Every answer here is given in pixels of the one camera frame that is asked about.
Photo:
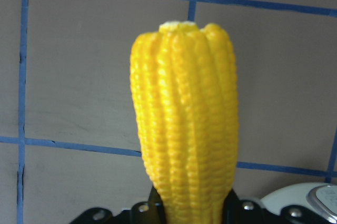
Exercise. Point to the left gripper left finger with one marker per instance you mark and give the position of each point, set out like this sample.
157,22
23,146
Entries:
146,212

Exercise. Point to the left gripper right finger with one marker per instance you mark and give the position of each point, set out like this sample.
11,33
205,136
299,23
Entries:
240,211

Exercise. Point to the yellow corn cob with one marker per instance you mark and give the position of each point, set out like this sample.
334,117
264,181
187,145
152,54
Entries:
184,90

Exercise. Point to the pale green electric pot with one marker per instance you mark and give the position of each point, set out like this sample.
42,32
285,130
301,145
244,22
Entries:
317,196

